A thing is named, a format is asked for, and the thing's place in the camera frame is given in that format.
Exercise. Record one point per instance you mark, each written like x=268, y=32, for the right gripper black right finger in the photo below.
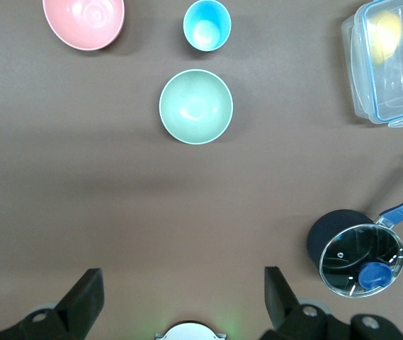
x=282, y=308

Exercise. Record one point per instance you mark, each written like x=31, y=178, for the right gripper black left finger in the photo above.
x=80, y=304

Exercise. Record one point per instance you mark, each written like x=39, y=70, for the green bowl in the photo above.
x=195, y=106

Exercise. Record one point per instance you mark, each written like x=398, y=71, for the pink bowl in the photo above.
x=84, y=21

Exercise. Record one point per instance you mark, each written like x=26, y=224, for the glass lid blue knob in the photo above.
x=364, y=244

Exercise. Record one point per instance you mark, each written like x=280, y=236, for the brown table cloth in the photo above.
x=116, y=195

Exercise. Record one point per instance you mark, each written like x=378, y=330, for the clear plastic lidded container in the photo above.
x=399, y=92

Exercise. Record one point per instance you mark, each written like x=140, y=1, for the light blue cup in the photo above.
x=206, y=28

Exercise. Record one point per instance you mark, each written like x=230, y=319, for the yellow fruit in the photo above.
x=385, y=35

